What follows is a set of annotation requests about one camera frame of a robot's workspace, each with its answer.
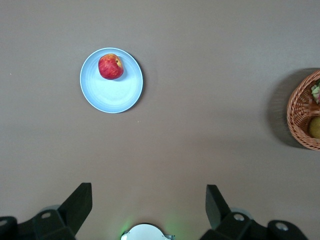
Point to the brown kiwi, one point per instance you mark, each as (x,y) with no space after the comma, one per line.
(315,127)

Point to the brown wicker basket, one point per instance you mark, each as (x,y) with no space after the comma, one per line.
(296,117)

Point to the red apple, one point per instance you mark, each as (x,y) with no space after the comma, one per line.
(110,67)

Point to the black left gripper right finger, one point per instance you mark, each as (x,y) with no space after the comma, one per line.
(216,210)

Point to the light blue round plate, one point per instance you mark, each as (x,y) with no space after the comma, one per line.
(112,95)

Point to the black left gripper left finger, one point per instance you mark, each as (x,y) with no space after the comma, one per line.
(75,207)

